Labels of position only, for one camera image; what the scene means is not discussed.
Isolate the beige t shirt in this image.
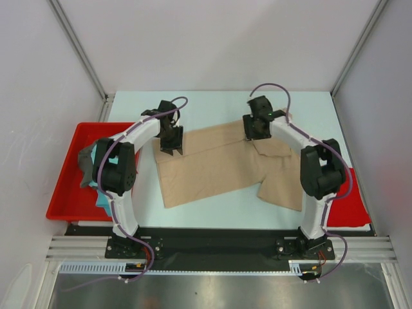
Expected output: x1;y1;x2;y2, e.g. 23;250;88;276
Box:
152;120;303;211

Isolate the aluminium corner post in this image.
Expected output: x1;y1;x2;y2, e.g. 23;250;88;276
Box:
330;0;391;100
46;0;108;100

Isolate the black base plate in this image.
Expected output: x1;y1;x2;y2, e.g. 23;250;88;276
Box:
65;225;373;270

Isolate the right aluminium corner post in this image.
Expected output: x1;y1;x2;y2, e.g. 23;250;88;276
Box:
330;0;391;100

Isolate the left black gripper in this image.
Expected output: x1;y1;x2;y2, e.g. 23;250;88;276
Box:
159;124;183;156

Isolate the white slotted cable duct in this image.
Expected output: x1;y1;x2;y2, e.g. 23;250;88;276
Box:
59;261;320;277

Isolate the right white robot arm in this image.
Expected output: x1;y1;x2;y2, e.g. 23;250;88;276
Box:
243;96;349;258

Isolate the red plastic bin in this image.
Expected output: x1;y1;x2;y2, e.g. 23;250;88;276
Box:
46;122;132;223

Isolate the left aluminium corner post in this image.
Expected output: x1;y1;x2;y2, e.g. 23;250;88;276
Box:
46;0;108;100

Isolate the folded red t shirt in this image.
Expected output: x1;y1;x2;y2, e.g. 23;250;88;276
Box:
327;167;371;228

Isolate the grey t shirt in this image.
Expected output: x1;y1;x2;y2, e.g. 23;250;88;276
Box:
77;142;97;189

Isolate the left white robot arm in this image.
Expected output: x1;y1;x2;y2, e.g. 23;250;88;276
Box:
92;96;189;258

